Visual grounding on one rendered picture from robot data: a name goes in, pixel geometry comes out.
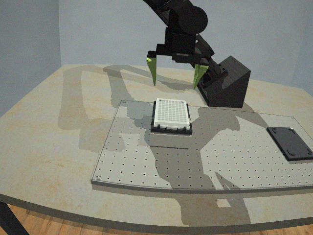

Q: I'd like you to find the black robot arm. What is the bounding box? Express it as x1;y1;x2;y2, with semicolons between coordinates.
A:
143;0;228;88

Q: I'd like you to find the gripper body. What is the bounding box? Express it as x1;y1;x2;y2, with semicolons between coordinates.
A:
147;25;209;66

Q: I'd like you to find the white well plate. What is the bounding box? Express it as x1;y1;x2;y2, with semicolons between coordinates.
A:
154;98;190;130

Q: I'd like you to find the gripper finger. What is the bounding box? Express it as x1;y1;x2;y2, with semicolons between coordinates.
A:
193;64;209;89
146;57;157;86

